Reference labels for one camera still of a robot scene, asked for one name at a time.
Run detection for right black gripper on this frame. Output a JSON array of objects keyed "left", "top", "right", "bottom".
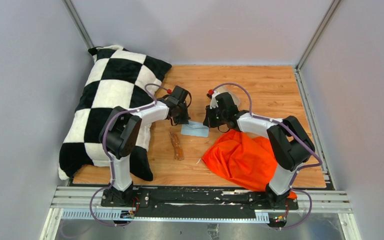
[{"left": 203, "top": 103, "right": 228, "bottom": 129}]

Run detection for light blue cleaning cloth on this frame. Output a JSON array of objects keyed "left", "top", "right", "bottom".
[{"left": 180, "top": 120, "right": 209, "bottom": 138}]

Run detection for pink glasses case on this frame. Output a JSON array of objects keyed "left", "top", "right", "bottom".
[{"left": 212, "top": 86, "right": 241, "bottom": 107}]

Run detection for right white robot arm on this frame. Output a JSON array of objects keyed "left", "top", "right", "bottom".
[{"left": 203, "top": 90, "right": 315, "bottom": 209}]

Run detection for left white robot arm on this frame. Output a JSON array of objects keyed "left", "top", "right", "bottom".
[{"left": 98, "top": 86, "right": 192, "bottom": 207}]

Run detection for orange transparent sunglasses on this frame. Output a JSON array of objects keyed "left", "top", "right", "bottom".
[{"left": 169, "top": 131, "right": 185, "bottom": 161}]

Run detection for orange cloth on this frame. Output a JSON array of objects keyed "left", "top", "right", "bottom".
[{"left": 201, "top": 130, "right": 278, "bottom": 192}]

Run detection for black white checkered pillow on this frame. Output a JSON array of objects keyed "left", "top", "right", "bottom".
[{"left": 58, "top": 45, "right": 172, "bottom": 180}]

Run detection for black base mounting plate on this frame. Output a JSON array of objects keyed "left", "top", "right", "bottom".
[{"left": 100, "top": 186, "right": 299, "bottom": 222}]

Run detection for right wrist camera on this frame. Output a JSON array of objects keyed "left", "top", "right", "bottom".
[{"left": 208, "top": 89, "right": 221, "bottom": 109}]

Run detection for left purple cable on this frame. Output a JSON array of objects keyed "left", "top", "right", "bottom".
[{"left": 89, "top": 82, "right": 173, "bottom": 228}]

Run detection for purple cable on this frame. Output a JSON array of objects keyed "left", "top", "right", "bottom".
[
  {"left": 207, "top": 82, "right": 323, "bottom": 231},
  {"left": 89, "top": 82, "right": 173, "bottom": 228}
]

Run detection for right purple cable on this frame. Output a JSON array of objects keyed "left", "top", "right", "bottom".
[{"left": 207, "top": 82, "right": 323, "bottom": 231}]

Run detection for aluminium frame rail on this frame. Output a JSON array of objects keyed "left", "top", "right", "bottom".
[{"left": 40, "top": 186, "right": 361, "bottom": 240}]

